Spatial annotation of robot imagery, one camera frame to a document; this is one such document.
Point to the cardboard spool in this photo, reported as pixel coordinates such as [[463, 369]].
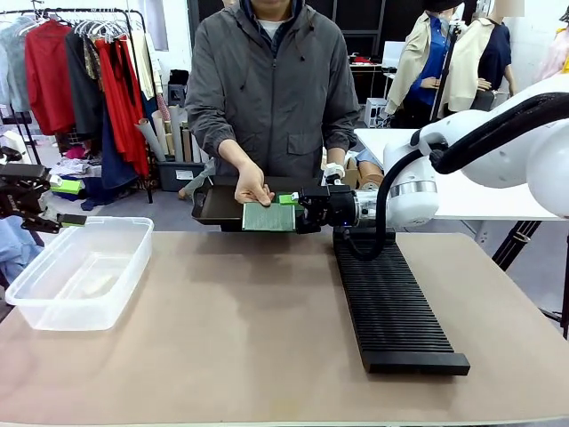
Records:
[[371, 182]]

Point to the person's right hand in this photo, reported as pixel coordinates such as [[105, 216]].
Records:
[[251, 182]]

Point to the black slotted PCB rack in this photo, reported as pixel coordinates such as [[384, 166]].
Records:
[[391, 311]]

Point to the person's right forearm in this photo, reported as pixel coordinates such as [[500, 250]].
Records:
[[224, 149]]

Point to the cream garment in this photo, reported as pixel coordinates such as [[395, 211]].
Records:
[[144, 66]]

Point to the long red dress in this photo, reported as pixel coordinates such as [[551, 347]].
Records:
[[120, 102]]

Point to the person's left hand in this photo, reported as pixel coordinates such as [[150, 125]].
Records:
[[337, 156]]

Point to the red cloth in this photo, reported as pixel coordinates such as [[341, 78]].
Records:
[[362, 58]]

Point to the green PCB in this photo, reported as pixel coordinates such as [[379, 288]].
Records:
[[269, 218]]

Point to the black tripod pole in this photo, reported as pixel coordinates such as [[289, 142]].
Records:
[[449, 62]]

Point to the clear plastic box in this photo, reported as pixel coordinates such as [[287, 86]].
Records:
[[66, 313]]

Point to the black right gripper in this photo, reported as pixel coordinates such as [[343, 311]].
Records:
[[333, 207]]

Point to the black shelf unit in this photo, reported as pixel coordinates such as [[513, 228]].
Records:
[[360, 35]]

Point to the mannequin with cream jacket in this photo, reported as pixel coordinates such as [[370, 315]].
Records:
[[467, 66]]

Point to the white crate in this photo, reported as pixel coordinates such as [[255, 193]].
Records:
[[373, 111]]

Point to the dark grey coat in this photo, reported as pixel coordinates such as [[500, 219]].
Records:
[[84, 102]]

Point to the beige paper roll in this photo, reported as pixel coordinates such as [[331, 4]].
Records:
[[162, 129], [149, 138]]

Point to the black metal clothes rack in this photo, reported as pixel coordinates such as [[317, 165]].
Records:
[[89, 10]]

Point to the black tripod legs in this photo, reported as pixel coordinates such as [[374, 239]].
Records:
[[515, 242]]

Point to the red shirt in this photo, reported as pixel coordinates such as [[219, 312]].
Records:
[[46, 75]]

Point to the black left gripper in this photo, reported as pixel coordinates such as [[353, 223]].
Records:
[[22, 191]]

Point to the black plastic tray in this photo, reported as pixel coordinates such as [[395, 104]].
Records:
[[220, 209]]

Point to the cardboard box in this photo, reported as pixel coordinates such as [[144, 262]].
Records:
[[351, 171]]

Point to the blue cloth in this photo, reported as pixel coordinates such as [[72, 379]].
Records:
[[18, 253]]

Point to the white board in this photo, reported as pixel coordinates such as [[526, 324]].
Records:
[[393, 53]]

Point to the person in grey jacket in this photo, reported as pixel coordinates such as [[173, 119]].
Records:
[[271, 98]]

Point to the clothes pile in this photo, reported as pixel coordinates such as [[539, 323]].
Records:
[[71, 169]]

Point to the light blue shirt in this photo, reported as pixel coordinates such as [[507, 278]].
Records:
[[13, 58]]

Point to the grey paper roll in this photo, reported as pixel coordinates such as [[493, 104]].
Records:
[[177, 133]]

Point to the mannequin with beige coat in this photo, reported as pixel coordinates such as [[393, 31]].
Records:
[[415, 49]]

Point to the black storage case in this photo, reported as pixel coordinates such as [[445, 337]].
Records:
[[178, 86]]

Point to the white table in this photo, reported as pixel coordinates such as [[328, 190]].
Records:
[[378, 138]]

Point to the mannequin with pink garment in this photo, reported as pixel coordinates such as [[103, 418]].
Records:
[[555, 53]]

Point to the navy garment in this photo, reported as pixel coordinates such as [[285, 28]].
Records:
[[115, 164]]

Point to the grey storage bin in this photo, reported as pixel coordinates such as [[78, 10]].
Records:
[[178, 175]]

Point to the person's left forearm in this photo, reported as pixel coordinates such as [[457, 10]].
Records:
[[342, 129]]

